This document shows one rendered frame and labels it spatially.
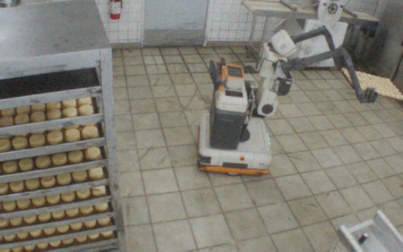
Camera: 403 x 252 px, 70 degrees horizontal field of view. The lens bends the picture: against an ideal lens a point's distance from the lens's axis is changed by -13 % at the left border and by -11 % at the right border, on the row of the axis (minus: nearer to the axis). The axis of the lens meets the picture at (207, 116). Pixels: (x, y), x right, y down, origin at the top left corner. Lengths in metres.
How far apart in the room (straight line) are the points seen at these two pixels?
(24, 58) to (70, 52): 0.12
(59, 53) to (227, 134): 2.13
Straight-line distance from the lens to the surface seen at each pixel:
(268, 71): 2.71
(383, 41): 5.73
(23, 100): 0.93
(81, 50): 0.84
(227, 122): 2.71
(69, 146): 1.03
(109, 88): 0.89
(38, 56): 0.84
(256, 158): 2.94
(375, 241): 1.90
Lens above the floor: 2.16
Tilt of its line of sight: 35 degrees down
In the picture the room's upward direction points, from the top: 8 degrees clockwise
